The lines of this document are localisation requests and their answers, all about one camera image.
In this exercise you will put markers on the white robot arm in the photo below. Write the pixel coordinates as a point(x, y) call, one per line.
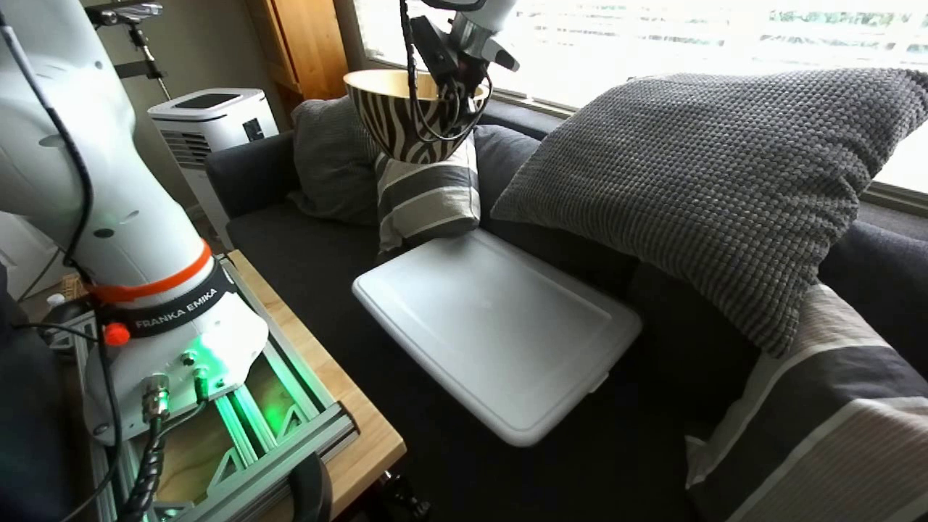
point(69, 162)

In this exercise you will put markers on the white window blinds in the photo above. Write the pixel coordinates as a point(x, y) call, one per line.
point(571, 50)

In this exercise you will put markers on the grey knitted pillow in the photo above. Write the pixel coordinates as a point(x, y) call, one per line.
point(729, 184)

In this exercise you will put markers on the green aluminium base frame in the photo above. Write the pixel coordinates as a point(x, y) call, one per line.
point(202, 454)

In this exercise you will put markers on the large striped pillow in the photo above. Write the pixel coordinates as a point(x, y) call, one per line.
point(833, 430)

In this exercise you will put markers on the dark grey plain pillow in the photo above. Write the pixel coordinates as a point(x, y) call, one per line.
point(334, 159)

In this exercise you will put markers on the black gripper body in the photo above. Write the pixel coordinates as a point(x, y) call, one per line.
point(462, 53)

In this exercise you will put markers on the white air purifier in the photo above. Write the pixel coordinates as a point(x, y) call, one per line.
point(211, 119)

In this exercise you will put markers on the small striped pillow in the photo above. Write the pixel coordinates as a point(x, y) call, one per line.
point(418, 200)

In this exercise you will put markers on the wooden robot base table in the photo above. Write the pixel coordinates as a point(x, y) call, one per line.
point(355, 467)

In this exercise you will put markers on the wooden cabinet door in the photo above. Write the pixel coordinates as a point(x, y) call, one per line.
point(304, 48)

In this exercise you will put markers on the wooden zebra-striped bowl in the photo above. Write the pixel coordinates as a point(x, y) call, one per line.
point(411, 117)

